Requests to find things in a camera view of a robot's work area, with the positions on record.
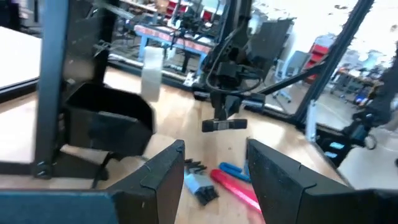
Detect red storage bin rack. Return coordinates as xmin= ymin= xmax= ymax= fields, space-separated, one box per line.
xmin=306 ymin=43 xmax=330 ymax=85

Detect black background machine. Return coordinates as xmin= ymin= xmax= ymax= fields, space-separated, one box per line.
xmin=341 ymin=40 xmax=398 ymax=150

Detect blue-framed workbench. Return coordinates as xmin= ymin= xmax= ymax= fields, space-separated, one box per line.
xmin=133 ymin=24 xmax=217 ymax=75

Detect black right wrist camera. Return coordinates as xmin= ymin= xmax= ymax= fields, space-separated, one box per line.
xmin=216 ymin=61 xmax=244 ymax=90

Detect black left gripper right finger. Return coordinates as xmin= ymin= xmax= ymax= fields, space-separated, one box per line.
xmin=247 ymin=138 xmax=398 ymax=224

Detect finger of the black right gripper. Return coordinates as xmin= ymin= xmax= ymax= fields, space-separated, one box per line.
xmin=201 ymin=119 xmax=216 ymax=133
xmin=231 ymin=119 xmax=248 ymax=131

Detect small black pegboard shelf bin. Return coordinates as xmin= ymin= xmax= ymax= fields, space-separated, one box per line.
xmin=63 ymin=82 xmax=155 ymax=158

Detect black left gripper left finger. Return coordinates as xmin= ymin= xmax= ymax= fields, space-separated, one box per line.
xmin=107 ymin=139 xmax=187 ymax=224

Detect white tape roll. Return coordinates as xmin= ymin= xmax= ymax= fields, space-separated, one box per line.
xmin=140 ymin=45 xmax=165 ymax=103

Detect red utility knife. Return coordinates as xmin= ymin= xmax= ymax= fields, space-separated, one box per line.
xmin=210 ymin=168 xmax=264 ymax=216

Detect grey office chair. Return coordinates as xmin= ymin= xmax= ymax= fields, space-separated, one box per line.
xmin=275 ymin=51 xmax=308 ymax=103

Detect blue T-handle hex key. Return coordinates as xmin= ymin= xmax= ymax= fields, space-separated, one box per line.
xmin=218 ymin=161 xmax=252 ymax=184

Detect large beige desk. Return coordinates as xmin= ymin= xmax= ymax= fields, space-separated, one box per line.
xmin=0 ymin=26 xmax=43 ymax=103

